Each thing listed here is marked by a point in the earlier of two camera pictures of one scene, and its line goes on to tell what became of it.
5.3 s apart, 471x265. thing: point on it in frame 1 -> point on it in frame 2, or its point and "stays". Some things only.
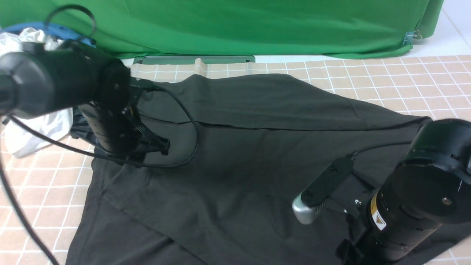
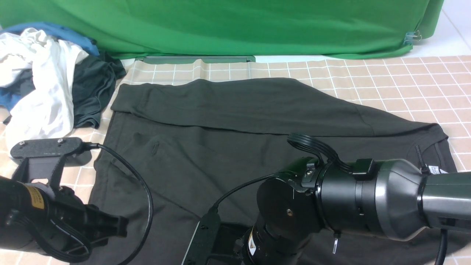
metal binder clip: x=411 y=35 stays
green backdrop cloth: x=336 y=29 stays
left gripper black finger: x=149 y=142 -> x=103 y=225
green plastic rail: x=154 y=60 stays
